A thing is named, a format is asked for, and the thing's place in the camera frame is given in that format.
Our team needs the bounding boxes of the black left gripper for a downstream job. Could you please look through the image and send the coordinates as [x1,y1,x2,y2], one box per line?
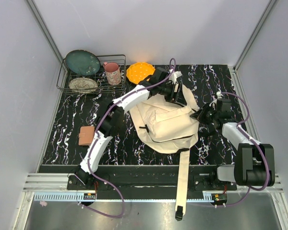
[157,82,187,106]

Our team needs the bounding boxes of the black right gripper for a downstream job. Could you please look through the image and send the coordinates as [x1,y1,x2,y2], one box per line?
[190,102,219,125]

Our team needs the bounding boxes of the cream canvas backpack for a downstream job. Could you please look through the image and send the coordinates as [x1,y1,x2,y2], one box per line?
[129,85,199,221]

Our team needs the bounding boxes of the salmon leather wallet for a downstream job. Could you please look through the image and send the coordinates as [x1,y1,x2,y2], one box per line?
[78,126,95,146]

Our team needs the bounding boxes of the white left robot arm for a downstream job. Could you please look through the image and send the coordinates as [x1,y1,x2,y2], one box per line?
[74,67,182,190]

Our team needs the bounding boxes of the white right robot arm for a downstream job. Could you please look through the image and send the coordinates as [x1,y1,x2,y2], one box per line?
[191,98,275,190]

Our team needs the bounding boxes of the yellow polka dot plate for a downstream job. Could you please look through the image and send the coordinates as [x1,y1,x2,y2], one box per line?
[126,62,155,84]

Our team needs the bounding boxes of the pink ghost pattern mug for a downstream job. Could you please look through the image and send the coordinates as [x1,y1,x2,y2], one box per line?
[103,62,121,85]

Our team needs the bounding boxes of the speckled beige plate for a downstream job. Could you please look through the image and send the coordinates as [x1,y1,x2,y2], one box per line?
[69,78,98,94]

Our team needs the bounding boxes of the dark teal plate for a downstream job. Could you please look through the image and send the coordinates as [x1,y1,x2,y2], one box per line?
[65,50,101,76]

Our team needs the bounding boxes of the grey wire dish rack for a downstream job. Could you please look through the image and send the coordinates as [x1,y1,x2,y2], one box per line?
[56,54,126,95]

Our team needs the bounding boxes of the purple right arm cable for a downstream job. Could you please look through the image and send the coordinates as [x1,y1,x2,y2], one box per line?
[189,92,272,207]

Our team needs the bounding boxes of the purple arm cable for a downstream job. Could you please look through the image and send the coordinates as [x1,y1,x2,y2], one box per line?
[88,57,176,218]
[189,92,272,207]

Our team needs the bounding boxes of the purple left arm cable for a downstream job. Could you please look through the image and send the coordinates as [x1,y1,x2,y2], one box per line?
[88,57,176,218]

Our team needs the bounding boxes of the aluminium front rail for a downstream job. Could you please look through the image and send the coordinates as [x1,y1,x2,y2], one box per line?
[23,172,284,192]

